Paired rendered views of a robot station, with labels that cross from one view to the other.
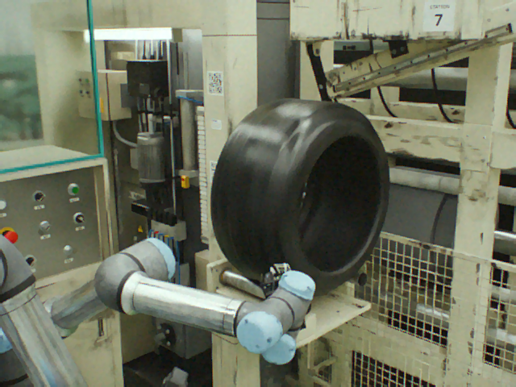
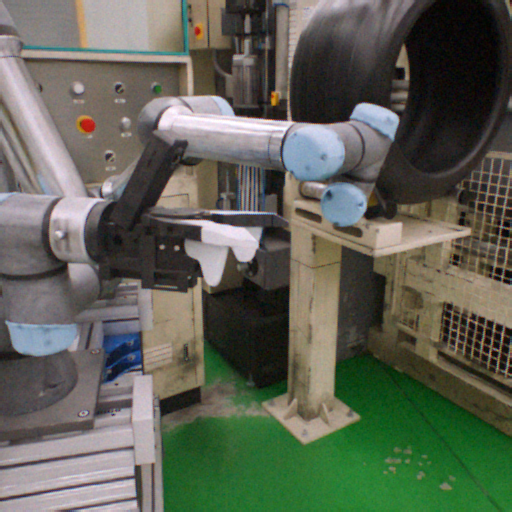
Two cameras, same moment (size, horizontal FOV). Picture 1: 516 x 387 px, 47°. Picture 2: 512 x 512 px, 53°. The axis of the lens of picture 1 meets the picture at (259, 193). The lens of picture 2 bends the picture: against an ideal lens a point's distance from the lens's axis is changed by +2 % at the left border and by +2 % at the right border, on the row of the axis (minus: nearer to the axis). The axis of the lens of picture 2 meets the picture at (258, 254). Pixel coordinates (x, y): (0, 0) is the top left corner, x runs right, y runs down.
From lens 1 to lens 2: 54 cm
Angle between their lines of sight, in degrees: 13
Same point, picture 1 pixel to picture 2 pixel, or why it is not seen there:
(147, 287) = (188, 117)
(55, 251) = (136, 152)
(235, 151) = (321, 15)
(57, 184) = (139, 79)
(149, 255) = (203, 104)
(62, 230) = not seen: hidden behind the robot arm
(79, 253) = not seen: hidden behind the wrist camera
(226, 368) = (302, 294)
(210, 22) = not seen: outside the picture
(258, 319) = (311, 129)
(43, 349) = (23, 126)
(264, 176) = (352, 32)
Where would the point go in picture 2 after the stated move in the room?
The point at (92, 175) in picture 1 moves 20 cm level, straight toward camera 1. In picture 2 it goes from (176, 76) to (170, 76)
